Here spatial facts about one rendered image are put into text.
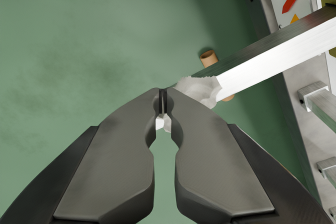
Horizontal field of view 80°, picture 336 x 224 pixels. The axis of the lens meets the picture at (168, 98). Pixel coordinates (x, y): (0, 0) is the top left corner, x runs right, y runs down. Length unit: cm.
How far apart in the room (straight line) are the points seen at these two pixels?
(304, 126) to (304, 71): 15
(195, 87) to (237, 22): 94
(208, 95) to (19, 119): 148
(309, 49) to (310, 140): 38
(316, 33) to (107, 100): 117
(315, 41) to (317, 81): 26
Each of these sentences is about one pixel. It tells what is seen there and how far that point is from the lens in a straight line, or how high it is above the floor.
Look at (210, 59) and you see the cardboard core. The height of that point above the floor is 8.
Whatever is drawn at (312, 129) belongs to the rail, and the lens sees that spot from 57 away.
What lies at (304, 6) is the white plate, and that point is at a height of 79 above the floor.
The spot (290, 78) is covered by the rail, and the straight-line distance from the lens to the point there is 46.
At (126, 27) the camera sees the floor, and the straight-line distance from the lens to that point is 109.
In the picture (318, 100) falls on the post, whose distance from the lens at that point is 46.
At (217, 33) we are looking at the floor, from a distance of 111.
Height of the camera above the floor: 105
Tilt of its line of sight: 58 degrees down
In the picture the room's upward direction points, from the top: 178 degrees clockwise
